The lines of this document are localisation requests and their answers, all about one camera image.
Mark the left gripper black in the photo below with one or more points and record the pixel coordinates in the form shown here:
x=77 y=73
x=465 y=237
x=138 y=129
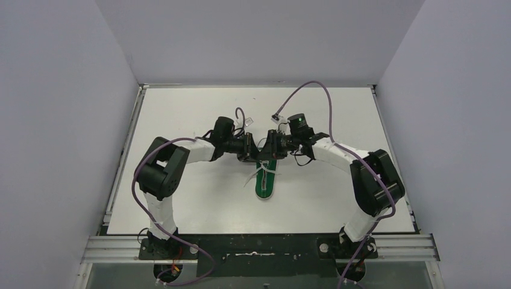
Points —
x=250 y=152

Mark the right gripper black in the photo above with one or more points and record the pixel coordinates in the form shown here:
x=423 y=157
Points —
x=273 y=145

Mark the white shoelace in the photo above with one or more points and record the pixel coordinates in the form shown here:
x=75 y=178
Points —
x=265 y=174

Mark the green canvas sneaker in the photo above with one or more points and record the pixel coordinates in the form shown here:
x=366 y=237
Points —
x=264 y=195

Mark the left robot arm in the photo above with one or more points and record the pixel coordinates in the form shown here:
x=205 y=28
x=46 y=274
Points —
x=159 y=173

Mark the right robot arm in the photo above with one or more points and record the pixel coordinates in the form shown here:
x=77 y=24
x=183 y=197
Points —
x=377 y=186

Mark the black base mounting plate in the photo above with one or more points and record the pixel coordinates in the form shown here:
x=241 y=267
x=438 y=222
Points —
x=260 y=255

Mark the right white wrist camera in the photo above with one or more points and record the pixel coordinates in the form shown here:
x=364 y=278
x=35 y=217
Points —
x=281 y=122

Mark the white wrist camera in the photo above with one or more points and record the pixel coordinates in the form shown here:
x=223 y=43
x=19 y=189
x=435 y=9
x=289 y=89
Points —
x=281 y=122
x=245 y=122

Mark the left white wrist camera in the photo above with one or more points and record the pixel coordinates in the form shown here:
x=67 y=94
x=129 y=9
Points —
x=245 y=122

